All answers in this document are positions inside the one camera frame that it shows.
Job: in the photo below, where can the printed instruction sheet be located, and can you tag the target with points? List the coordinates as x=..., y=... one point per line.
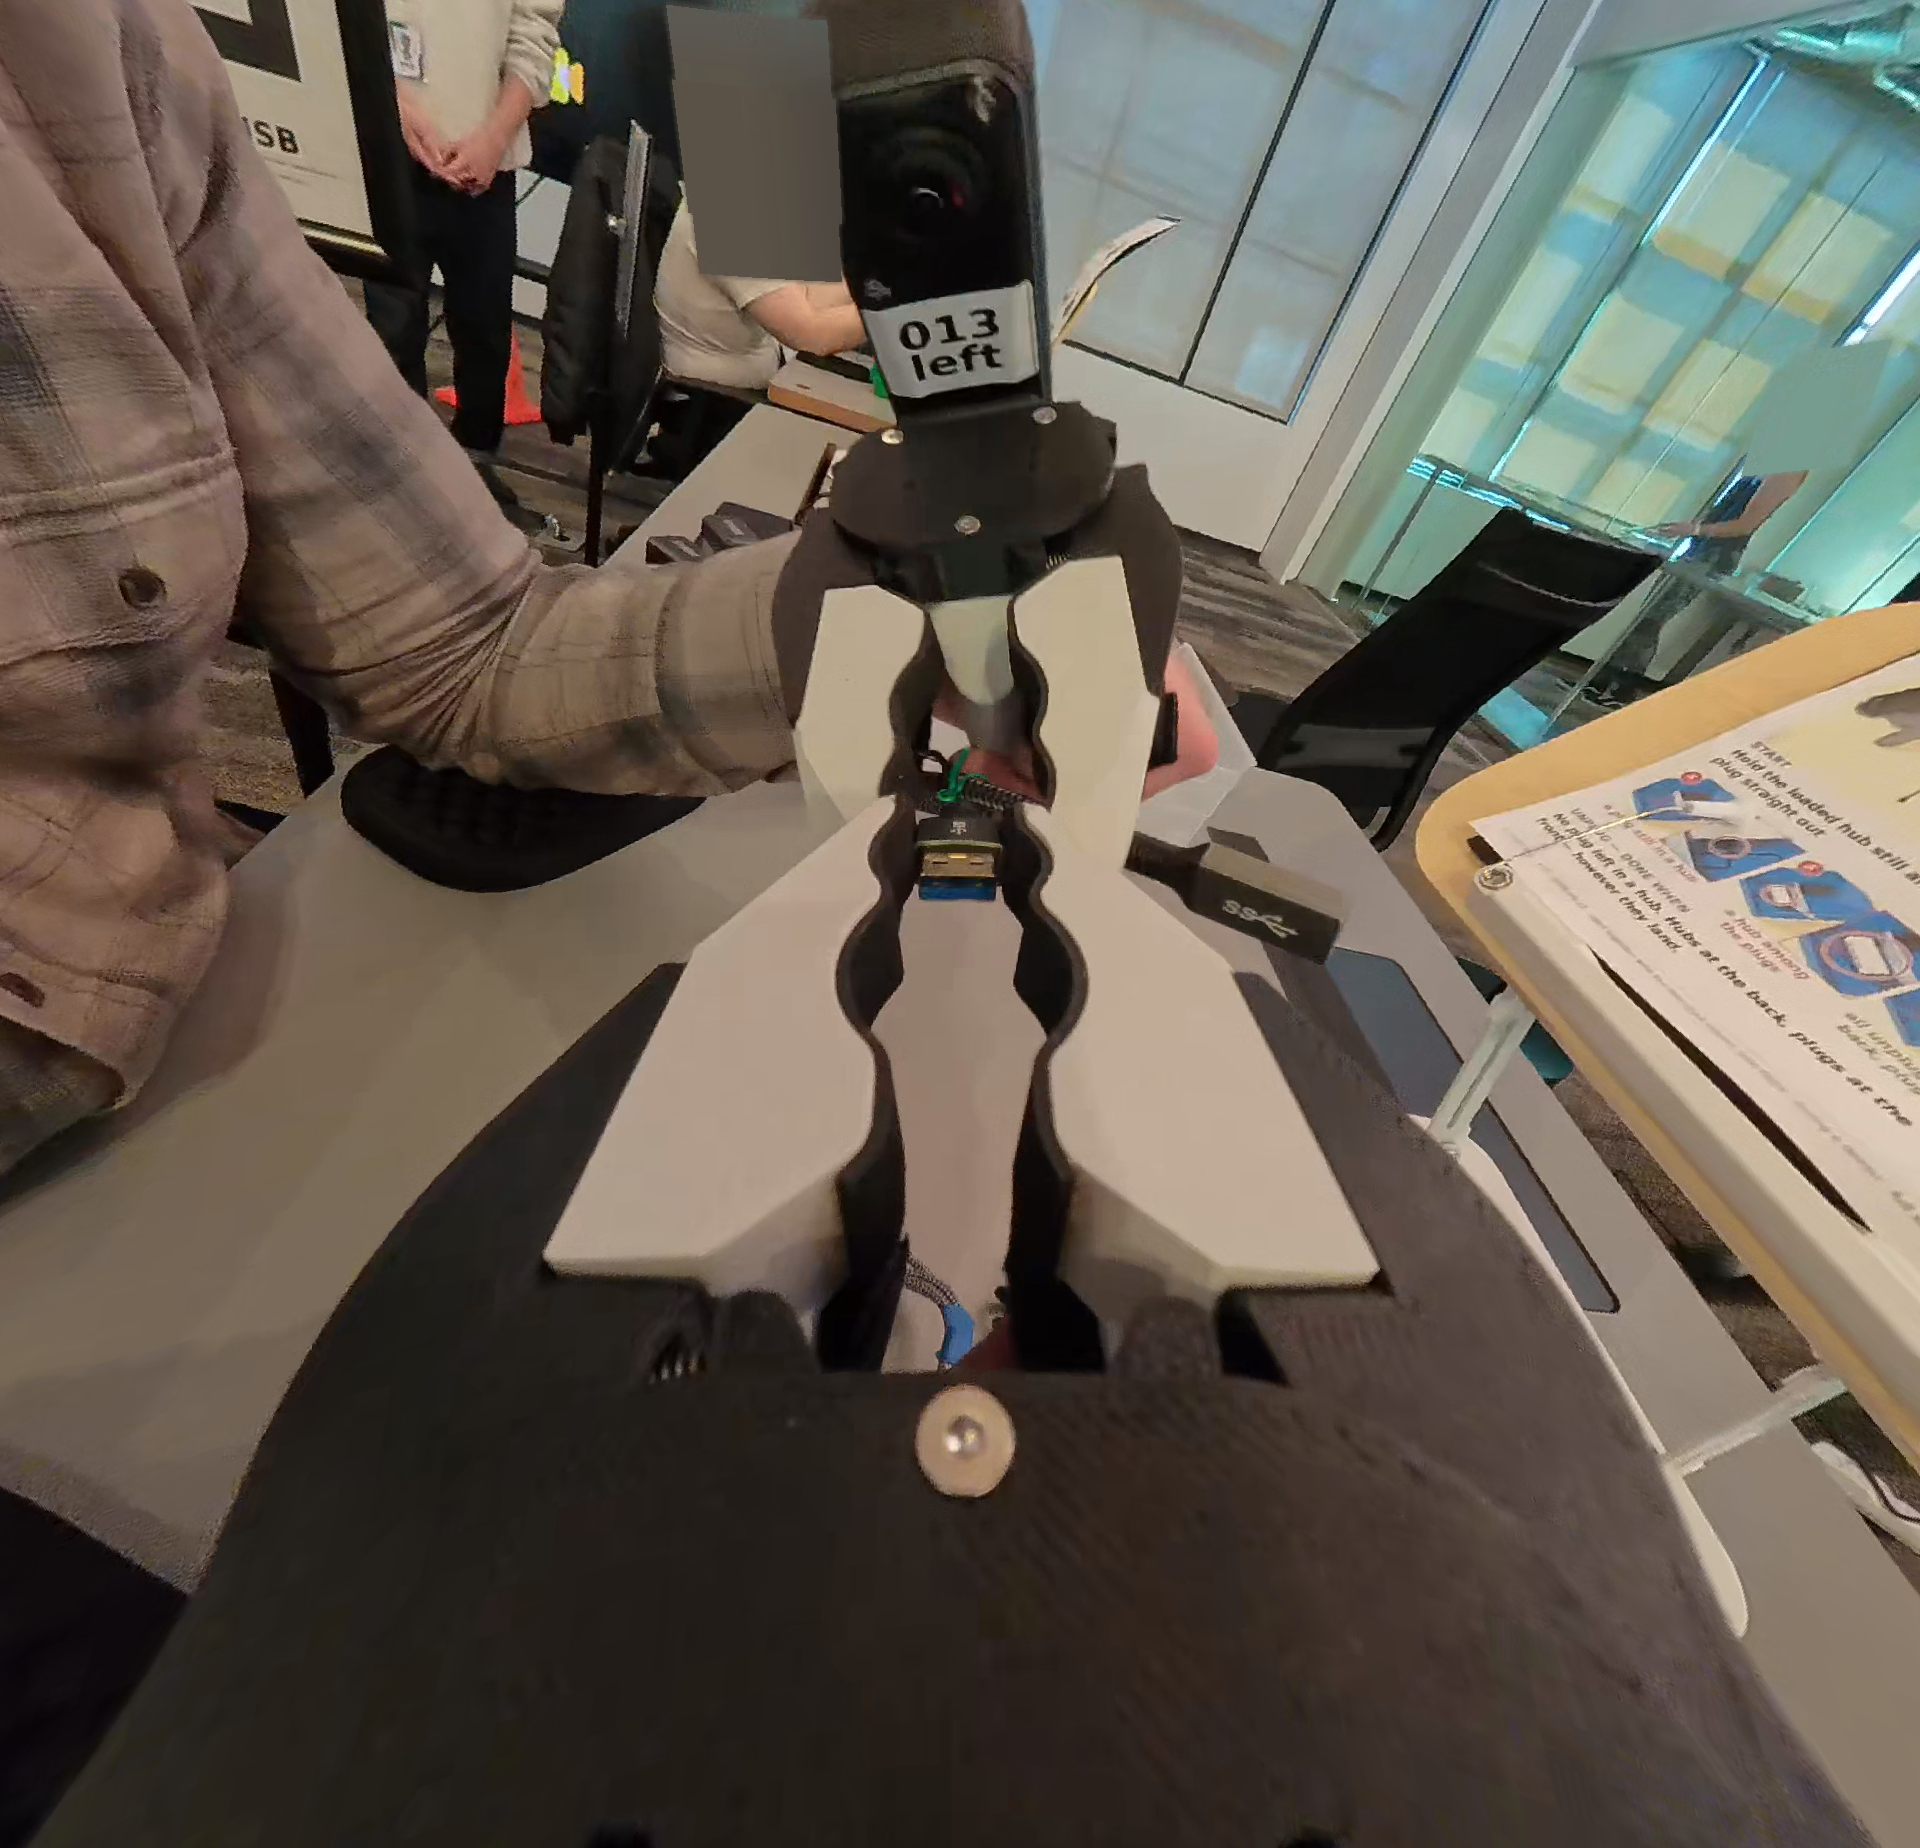
x=1770, y=948

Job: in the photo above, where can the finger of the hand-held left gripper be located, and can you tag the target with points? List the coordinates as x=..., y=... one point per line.
x=870, y=677
x=1088, y=677

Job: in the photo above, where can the green twist tie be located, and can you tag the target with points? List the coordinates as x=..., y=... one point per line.
x=944, y=787

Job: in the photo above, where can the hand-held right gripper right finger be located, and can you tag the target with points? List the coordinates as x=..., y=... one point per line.
x=1201, y=1128

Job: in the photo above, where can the person's left hand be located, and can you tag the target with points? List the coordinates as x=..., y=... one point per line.
x=1207, y=737

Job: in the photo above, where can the instruction sheet on stand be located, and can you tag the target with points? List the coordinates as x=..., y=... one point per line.
x=1561, y=763

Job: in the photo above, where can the white document stand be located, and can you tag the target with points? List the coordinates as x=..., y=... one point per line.
x=1561, y=1218

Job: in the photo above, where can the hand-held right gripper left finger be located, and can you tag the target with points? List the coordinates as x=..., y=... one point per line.
x=720, y=1128

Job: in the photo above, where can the person's left forearm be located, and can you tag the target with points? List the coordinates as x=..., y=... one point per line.
x=510, y=618

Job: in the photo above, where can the black seven-port USB hub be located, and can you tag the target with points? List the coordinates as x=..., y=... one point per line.
x=1245, y=902

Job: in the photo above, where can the black office chair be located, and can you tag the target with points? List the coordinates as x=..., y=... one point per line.
x=1470, y=647
x=616, y=319

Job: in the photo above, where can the black foam wrist rest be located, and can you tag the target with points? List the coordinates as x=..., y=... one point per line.
x=510, y=824

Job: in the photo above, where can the dark desk mat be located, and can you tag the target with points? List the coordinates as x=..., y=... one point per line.
x=1440, y=1067

